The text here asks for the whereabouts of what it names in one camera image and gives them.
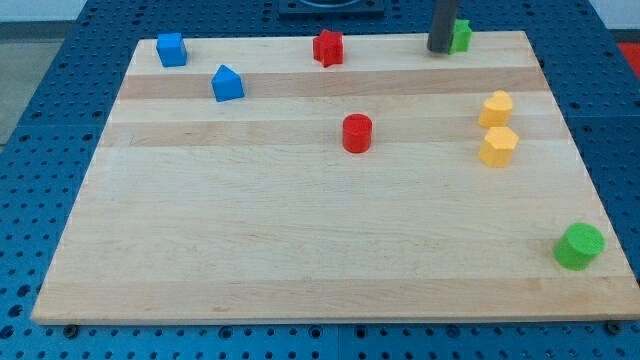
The wooden board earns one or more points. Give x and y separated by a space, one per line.
250 211

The red cylinder block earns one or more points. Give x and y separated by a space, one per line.
357 133

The red star block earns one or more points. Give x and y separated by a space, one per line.
328 48

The yellow hexagon block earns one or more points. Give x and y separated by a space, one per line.
498 147

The yellow heart block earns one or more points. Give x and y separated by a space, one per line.
496 110

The green star block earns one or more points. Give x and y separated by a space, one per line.
461 36

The blue cube block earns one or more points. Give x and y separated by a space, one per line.
171 49

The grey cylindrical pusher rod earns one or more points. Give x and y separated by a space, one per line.
442 26

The green cylinder block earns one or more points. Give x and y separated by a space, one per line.
577 248

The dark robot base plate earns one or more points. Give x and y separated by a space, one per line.
291 8

